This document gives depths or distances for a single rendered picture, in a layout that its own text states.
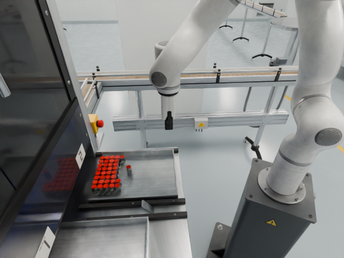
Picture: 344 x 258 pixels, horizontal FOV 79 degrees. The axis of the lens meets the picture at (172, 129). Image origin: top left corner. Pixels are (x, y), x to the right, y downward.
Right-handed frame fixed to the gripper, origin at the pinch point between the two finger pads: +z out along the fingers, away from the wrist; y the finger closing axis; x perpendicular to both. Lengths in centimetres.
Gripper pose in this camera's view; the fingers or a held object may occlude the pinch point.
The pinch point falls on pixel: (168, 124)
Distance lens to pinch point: 84.7
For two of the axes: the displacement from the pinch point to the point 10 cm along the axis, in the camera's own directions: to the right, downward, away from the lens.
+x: 10.0, -0.4, 0.5
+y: 0.7, 6.1, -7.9
